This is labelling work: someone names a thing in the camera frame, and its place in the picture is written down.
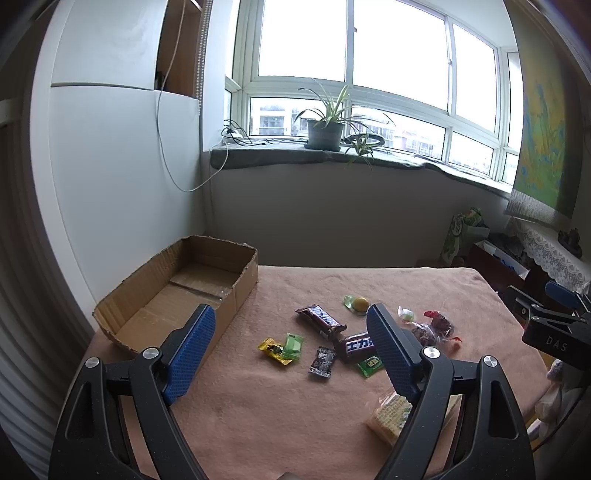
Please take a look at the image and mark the white window frame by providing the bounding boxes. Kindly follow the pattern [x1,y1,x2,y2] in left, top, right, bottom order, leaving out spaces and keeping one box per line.
[224,1,523,188]

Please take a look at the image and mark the white hanging cable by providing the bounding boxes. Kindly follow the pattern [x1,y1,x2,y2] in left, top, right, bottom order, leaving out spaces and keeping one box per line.
[154,0,230,193]

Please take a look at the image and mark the black coiled cable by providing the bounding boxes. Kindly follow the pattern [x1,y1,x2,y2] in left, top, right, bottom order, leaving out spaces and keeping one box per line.
[344,133,388,148]

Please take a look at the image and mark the dark red box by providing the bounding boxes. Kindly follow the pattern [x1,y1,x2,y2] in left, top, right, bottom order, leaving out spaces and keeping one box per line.
[466,241,550,297]

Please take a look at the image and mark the yellow map poster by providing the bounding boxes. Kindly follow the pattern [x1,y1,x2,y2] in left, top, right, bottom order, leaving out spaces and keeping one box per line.
[505,1,582,229]

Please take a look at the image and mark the yellow candy packet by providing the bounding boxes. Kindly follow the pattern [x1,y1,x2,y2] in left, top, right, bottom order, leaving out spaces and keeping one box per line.
[257,337,293,366]

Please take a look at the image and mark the yellow ball candy green wrapper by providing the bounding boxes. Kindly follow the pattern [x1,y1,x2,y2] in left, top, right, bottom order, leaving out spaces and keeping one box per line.
[342,295,370,315]

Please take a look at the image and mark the black tangled charger cables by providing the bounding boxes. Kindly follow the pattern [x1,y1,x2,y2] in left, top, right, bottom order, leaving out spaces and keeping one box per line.
[220,118,279,148]

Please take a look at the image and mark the brown cardboard box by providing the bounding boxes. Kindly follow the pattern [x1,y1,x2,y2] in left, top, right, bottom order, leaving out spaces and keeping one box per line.
[93,236,259,354]

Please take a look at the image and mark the wooden shelf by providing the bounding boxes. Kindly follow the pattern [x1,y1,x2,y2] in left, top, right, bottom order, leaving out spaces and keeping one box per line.
[154,0,204,98]

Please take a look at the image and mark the potted spider plant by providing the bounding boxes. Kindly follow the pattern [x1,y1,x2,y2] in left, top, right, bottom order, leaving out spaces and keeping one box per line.
[294,82,386,152]

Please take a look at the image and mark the dried fruit red clear packet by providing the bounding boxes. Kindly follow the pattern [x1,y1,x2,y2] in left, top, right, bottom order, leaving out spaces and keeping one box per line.
[424,310,455,338]

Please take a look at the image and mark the black candy packet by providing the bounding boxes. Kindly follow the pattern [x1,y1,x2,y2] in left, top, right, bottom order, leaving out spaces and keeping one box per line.
[308,347,337,379]

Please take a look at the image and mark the brown Snickers bar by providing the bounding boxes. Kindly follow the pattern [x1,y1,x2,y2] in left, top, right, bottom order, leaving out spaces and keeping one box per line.
[295,304,348,340]

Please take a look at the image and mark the white cloth glove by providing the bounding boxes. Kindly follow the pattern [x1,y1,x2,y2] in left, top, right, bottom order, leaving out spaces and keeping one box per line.
[528,359,587,441]

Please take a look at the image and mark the green shopping bag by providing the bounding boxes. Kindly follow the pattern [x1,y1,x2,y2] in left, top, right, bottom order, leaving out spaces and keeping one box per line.
[440,207,490,266]

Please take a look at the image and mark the Chinese Snickers bar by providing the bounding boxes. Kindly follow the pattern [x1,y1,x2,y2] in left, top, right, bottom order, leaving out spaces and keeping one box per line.
[334,332,377,363]

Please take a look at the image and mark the light green candy packet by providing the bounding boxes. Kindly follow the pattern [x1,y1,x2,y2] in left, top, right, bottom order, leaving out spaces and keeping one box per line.
[281,333,304,361]

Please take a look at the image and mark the cracker pack clear wrapper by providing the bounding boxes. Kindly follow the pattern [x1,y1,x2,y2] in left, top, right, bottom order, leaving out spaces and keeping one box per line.
[366,389,463,447]

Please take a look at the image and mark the white lace cloth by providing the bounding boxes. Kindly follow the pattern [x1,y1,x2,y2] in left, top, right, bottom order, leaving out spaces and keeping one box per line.
[508,218,590,294]

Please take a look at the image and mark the green candy clear wrapper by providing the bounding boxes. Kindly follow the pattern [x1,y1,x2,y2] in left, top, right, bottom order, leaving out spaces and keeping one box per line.
[398,306,416,328]

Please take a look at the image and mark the small spider plant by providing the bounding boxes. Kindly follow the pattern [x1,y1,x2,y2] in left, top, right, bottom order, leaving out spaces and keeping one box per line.
[344,133,385,168]

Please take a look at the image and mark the dark green candy packet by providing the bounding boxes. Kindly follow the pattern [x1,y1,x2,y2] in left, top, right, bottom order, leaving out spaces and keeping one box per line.
[356,356,384,378]

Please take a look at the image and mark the white cabinet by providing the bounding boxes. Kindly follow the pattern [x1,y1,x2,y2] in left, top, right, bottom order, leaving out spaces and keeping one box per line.
[29,1,204,328]

